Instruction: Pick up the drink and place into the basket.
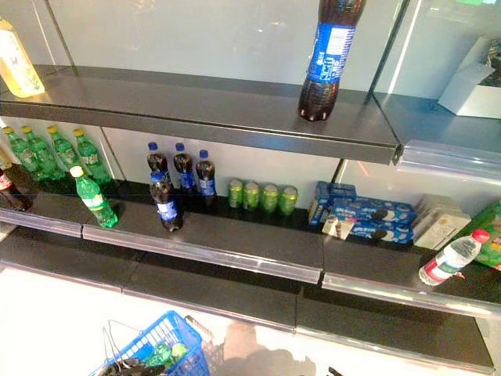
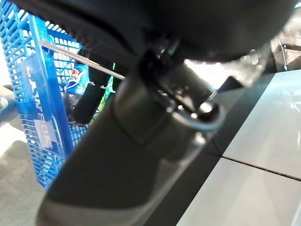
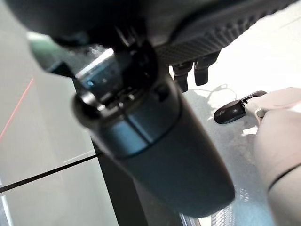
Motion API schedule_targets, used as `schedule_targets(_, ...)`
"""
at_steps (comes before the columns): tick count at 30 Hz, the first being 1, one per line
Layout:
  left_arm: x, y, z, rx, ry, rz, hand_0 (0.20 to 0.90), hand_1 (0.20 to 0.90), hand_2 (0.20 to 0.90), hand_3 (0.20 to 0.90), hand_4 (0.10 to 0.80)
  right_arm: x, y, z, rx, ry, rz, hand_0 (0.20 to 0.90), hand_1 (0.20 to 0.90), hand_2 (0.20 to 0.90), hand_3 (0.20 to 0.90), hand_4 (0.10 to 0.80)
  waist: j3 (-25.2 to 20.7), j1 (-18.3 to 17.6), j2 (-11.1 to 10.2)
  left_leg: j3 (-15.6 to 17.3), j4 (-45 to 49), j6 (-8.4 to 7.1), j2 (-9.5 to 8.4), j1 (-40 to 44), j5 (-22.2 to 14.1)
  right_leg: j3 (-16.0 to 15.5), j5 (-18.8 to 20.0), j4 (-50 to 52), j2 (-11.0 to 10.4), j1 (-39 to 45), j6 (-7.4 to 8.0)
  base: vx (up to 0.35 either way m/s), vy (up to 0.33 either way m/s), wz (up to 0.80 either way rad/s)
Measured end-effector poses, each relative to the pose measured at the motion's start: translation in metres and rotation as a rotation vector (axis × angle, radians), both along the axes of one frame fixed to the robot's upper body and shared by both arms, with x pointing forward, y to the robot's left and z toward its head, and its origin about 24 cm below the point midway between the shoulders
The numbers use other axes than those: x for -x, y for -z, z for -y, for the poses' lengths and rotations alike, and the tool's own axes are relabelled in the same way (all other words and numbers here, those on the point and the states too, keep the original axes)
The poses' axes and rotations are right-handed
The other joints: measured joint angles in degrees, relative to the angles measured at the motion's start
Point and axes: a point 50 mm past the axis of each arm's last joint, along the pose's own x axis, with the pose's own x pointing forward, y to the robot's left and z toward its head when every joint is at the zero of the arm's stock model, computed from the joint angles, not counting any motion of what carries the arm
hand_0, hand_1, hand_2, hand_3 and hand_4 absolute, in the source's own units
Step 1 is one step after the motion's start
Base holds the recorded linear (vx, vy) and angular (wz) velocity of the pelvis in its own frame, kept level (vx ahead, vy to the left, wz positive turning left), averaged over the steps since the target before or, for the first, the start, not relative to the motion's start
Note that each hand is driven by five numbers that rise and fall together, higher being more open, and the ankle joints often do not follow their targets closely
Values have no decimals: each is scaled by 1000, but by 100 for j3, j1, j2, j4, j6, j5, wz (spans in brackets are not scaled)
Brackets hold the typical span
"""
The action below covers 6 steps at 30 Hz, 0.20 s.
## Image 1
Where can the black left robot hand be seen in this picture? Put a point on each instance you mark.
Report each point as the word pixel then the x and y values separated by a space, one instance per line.
pixel 129 368

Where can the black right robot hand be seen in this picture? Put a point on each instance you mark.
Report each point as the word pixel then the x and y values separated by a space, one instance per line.
pixel 335 372

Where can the blue plastic shopping basket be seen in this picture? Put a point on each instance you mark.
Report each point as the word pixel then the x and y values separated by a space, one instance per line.
pixel 129 348

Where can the small beige card box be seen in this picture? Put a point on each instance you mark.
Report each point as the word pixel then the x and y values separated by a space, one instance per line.
pixel 336 227

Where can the clear water bottle red cap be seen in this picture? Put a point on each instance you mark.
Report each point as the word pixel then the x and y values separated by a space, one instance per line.
pixel 450 258

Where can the small Pepsi cola bottle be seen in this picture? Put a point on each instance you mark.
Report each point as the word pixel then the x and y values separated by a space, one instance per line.
pixel 166 203
pixel 156 158
pixel 184 166
pixel 206 178

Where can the small blue Oreo box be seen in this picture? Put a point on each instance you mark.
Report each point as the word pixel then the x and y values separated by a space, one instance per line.
pixel 342 190
pixel 319 203

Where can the beige carton box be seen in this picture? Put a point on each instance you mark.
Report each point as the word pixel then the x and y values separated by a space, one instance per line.
pixel 442 231

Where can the white carton box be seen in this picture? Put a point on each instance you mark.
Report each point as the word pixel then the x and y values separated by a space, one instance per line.
pixel 434 203

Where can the green Lays chips bag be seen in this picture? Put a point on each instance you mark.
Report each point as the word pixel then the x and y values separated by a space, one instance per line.
pixel 489 231

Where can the Coca-Cola bottle red label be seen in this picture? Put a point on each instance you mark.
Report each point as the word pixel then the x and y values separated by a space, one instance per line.
pixel 9 192

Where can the small yellow tea bottle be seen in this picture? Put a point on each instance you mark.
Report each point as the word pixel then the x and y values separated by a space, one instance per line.
pixel 4 160

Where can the open white cardboard box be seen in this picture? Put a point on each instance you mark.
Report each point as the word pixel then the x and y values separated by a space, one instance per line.
pixel 466 94

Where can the large Pepsi cola bottle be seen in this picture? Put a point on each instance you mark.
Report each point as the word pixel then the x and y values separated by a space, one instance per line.
pixel 329 58

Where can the large yellow tea bottle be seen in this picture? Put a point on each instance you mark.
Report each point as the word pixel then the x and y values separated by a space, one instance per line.
pixel 19 66

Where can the silver foil bag bundle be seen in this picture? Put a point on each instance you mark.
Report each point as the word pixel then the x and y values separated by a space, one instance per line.
pixel 494 62

